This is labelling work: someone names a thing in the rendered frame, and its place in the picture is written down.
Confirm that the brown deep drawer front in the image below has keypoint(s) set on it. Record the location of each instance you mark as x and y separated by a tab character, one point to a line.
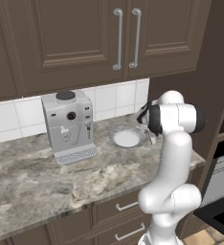
107	234

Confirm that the narrow brown upper cupboard door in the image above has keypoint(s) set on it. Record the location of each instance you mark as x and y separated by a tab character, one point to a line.
171	35

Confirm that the silver coffee machine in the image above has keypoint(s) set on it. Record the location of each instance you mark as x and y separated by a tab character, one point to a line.
71	127

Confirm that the black and silver oven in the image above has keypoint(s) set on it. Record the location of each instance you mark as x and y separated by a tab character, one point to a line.
220	188

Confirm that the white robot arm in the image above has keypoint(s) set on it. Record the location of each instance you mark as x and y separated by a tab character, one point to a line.
176	166

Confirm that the brown shallow drawer front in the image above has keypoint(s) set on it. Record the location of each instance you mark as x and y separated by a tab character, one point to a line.
106	210

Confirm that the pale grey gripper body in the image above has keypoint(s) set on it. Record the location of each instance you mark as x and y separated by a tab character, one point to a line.
151	137

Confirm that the brown lower cupboard door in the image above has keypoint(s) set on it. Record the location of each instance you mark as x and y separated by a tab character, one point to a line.
69	228

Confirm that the tall brown oven cabinet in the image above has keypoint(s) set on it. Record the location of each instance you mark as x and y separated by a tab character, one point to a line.
212	63

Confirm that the grey rimmed white plate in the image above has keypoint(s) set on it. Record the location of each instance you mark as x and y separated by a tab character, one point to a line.
126	138

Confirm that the wide brown upper cupboard door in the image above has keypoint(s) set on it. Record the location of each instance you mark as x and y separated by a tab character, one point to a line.
62	41

